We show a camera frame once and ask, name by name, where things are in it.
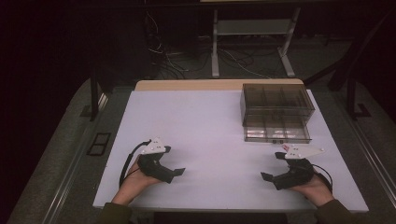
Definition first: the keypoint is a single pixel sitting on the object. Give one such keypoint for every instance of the person's right hand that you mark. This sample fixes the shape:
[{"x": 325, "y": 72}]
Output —
[{"x": 317, "y": 191}]

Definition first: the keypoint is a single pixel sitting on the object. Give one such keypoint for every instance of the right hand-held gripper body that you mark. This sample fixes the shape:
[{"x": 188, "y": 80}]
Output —
[{"x": 295, "y": 175}]

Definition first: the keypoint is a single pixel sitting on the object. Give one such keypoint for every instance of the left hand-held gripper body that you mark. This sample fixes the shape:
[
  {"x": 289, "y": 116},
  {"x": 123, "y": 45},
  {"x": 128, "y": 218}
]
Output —
[{"x": 154, "y": 166}]

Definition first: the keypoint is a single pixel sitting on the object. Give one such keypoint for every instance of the black frame post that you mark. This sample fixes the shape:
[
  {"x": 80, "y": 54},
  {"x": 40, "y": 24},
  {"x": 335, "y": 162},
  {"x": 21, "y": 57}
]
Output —
[{"x": 94, "y": 93}]

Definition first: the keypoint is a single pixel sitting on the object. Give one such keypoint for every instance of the grey metal stand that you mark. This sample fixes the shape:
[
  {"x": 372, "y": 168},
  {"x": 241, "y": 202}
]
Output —
[{"x": 253, "y": 27}]

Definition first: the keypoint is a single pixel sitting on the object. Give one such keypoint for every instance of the aluminium rail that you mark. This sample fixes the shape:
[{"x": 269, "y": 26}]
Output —
[
  {"x": 73, "y": 174},
  {"x": 373, "y": 161}
]

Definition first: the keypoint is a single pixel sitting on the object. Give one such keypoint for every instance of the transparent brown drawer cabinet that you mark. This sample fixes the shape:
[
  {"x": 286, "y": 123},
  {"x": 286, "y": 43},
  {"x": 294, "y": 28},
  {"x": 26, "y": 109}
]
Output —
[{"x": 274, "y": 99}]

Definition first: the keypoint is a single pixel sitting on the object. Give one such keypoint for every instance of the black stand with foot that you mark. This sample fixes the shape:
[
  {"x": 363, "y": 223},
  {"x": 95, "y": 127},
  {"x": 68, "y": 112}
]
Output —
[{"x": 353, "y": 99}]

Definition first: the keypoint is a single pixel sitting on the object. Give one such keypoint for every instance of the person's left hand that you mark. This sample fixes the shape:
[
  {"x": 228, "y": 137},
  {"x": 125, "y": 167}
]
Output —
[{"x": 132, "y": 183}]

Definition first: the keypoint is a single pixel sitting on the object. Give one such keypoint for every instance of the white table board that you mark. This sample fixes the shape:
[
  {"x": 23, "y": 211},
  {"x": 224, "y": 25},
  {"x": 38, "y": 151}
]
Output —
[{"x": 211, "y": 137}]

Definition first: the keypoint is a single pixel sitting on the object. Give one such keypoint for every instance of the transparent brown drawer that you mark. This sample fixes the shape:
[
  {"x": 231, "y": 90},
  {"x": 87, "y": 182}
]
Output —
[{"x": 277, "y": 132}]

